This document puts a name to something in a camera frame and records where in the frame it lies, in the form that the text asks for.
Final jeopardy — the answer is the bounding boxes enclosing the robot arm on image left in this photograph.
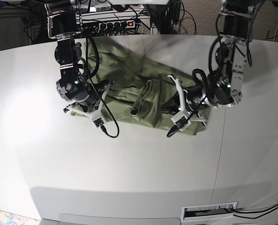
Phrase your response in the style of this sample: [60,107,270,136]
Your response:
[45,0,110,113]

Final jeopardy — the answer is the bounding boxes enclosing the white camera mount image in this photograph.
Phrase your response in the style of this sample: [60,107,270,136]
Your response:
[168,75,208,136]
[63,80,115,129]

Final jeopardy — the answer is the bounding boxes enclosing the green T-shirt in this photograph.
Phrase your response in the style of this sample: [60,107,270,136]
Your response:
[92,42,194,130]

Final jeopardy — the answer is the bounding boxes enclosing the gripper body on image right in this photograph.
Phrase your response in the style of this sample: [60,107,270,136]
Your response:
[185,86,210,110]

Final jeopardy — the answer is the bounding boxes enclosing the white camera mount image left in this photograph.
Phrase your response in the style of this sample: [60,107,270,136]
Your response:
[63,80,115,129]

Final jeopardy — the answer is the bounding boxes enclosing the white power strip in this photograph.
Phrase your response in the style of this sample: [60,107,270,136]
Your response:
[77,20,151,32]

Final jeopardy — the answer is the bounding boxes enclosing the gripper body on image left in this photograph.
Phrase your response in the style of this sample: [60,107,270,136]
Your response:
[79,81,109,113]

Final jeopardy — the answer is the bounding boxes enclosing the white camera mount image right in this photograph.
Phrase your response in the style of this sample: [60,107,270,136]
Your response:
[168,75,208,136]

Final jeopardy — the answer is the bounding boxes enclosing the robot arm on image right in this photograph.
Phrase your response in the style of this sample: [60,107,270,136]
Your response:
[185,0,262,110]

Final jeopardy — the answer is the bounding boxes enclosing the table cable grommet slot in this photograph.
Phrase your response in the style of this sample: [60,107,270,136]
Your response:
[181,202,238,222]

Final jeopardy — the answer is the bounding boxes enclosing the black cables near grommet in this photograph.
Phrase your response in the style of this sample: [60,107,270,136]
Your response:
[223,200,278,220]

